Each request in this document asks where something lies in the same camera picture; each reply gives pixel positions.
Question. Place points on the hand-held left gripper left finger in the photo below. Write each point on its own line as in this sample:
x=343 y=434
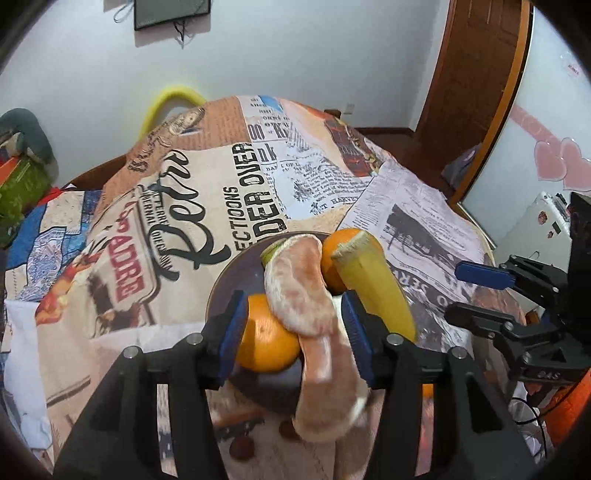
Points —
x=231 y=332

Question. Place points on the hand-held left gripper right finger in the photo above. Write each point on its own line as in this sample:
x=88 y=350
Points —
x=358 y=332

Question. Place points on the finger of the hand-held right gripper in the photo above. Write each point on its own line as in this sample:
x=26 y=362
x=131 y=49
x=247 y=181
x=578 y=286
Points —
x=475 y=318
x=480 y=273

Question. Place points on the large plain orange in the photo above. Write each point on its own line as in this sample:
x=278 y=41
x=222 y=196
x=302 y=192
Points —
x=263 y=341

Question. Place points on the yellow banana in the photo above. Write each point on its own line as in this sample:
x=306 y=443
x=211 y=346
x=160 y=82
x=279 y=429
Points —
x=374 y=286

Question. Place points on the dark grey plate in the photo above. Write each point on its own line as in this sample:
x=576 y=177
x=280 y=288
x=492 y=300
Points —
x=244 y=281

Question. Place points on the peeled pomelo segment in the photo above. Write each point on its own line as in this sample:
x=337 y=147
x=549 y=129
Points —
x=328 y=397
x=300 y=286

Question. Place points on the large orange with sticker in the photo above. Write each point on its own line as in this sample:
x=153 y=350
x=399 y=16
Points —
x=332 y=263

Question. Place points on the small tangerine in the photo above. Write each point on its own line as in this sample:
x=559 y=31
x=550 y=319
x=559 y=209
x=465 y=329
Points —
x=428 y=390

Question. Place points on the white appliance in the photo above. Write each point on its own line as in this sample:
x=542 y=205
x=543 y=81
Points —
x=531 y=226

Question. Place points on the grey cloth bundle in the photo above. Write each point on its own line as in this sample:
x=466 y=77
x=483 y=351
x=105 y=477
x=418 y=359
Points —
x=461 y=166

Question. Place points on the pink heart stickers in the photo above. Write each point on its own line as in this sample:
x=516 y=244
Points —
x=554 y=157

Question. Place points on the newspaper print blanket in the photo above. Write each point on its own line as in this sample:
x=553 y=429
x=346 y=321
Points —
x=184 y=184

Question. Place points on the wooden door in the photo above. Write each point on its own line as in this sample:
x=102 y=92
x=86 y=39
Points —
x=471 y=69

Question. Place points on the blue patterned cloth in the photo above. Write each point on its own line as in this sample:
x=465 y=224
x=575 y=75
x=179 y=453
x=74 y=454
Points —
x=46 y=240

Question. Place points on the white cloth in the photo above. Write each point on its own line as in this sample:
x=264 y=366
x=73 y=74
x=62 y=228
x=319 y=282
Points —
x=27 y=369

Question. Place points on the yellow foam tube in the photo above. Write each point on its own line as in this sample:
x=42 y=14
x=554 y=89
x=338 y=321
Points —
x=173 y=92

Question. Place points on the green storage box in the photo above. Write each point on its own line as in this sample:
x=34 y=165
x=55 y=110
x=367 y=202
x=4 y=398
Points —
x=23 y=198

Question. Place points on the grey pillow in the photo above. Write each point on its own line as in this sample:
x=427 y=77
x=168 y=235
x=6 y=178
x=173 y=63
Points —
x=32 y=134

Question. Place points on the white wall socket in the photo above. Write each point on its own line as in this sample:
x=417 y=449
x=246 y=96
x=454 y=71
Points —
x=349 y=110

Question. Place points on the small wall screen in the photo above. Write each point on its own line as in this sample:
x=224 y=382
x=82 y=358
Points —
x=171 y=14

